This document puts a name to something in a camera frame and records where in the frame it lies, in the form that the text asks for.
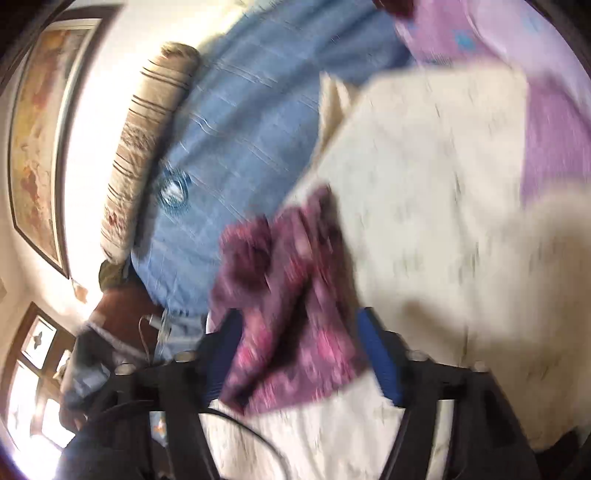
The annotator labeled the pink floral cloth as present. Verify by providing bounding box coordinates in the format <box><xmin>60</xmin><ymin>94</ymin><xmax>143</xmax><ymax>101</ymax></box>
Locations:
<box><xmin>210</xmin><ymin>185</ymin><xmax>372</xmax><ymax>416</ymax></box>

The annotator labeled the grey fabric band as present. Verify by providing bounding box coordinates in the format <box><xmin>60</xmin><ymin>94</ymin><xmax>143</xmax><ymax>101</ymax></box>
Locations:
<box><xmin>85</xmin><ymin>320</ymin><xmax>139</xmax><ymax>365</ymax></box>

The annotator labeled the olive green cloth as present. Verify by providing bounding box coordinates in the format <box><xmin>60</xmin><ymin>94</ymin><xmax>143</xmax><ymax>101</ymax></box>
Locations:
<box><xmin>98</xmin><ymin>260</ymin><xmax>132</xmax><ymax>292</ymax></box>

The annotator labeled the blue blanket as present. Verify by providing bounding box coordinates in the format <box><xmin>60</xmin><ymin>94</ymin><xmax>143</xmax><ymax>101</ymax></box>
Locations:
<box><xmin>131</xmin><ymin>0</ymin><xmax>416</xmax><ymax>319</ymax></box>

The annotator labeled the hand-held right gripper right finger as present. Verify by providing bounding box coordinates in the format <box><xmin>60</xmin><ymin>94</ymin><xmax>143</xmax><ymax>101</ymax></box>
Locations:
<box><xmin>355</xmin><ymin>306</ymin><xmax>542</xmax><ymax>480</ymax></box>

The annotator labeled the brown wooden furniture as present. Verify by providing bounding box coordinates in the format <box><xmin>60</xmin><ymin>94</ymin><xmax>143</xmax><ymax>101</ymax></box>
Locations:
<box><xmin>90</xmin><ymin>277</ymin><xmax>162</xmax><ymax>333</ymax></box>

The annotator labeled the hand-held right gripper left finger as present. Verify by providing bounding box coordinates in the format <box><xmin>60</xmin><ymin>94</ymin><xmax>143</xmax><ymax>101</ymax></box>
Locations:
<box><xmin>58</xmin><ymin>309</ymin><xmax>244</xmax><ymax>480</ymax></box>

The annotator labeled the framed wall painting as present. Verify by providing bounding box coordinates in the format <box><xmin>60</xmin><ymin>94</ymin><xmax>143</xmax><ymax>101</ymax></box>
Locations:
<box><xmin>8</xmin><ymin>14</ymin><xmax>112</xmax><ymax>280</ymax></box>

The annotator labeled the wooden framed window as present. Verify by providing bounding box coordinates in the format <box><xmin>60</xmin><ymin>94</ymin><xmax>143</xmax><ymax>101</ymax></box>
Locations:
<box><xmin>0</xmin><ymin>300</ymin><xmax>77</xmax><ymax>462</ymax></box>

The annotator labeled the black cable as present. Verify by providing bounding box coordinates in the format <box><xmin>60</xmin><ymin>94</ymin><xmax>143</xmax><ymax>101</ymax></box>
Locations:
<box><xmin>97</xmin><ymin>399</ymin><xmax>293</xmax><ymax>480</ymax></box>

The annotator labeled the purple printed cloth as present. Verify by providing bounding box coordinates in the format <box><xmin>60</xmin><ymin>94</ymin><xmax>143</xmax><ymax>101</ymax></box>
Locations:
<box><xmin>392</xmin><ymin>0</ymin><xmax>591</xmax><ymax>208</ymax></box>

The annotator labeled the dark red cloth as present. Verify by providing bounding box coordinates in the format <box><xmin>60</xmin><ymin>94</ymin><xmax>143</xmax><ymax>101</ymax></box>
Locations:
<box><xmin>372</xmin><ymin>0</ymin><xmax>416</xmax><ymax>21</ymax></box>

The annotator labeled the beige striped pillow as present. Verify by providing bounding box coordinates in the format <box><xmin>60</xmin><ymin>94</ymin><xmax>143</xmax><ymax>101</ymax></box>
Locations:
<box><xmin>100</xmin><ymin>41</ymin><xmax>201</xmax><ymax>266</ymax></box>

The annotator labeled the cream bed sheet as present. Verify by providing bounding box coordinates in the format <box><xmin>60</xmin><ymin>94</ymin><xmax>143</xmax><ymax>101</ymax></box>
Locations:
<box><xmin>203</xmin><ymin>60</ymin><xmax>591</xmax><ymax>480</ymax></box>

